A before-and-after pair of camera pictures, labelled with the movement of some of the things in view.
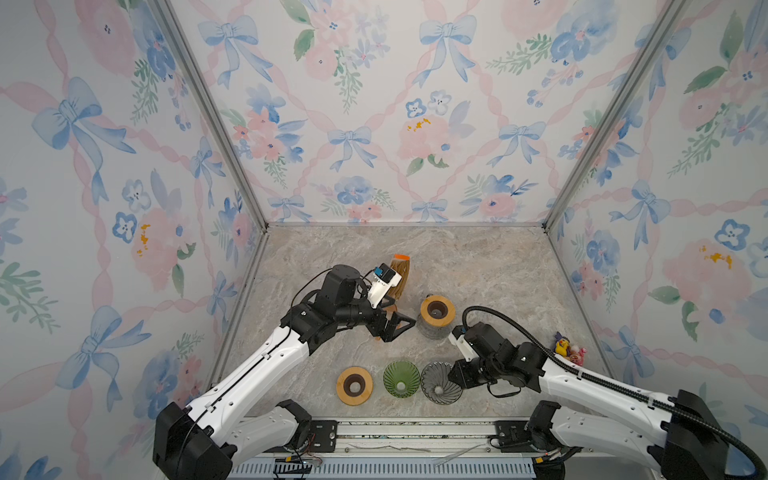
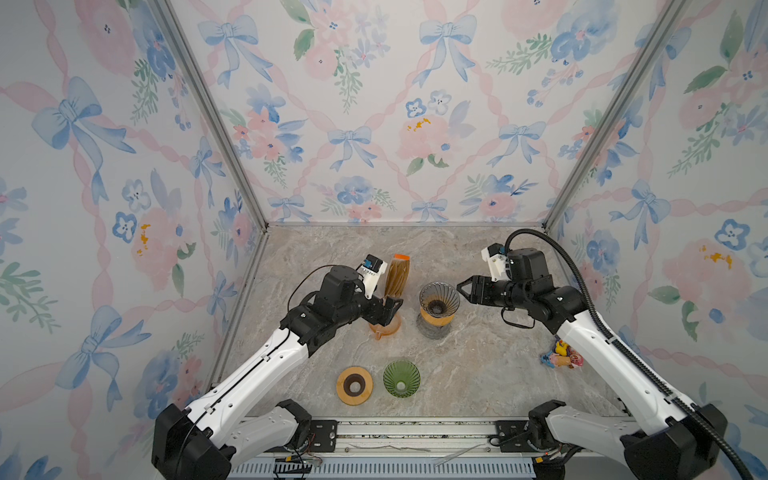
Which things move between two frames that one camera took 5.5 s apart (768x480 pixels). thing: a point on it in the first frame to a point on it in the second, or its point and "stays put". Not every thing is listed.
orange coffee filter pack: [401, 265] stays put
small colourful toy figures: [563, 347] stays put
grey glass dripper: [436, 386] to [439, 299]
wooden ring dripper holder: [437, 322] stays put
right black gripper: [460, 368] to [480, 287]
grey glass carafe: [434, 332] stays put
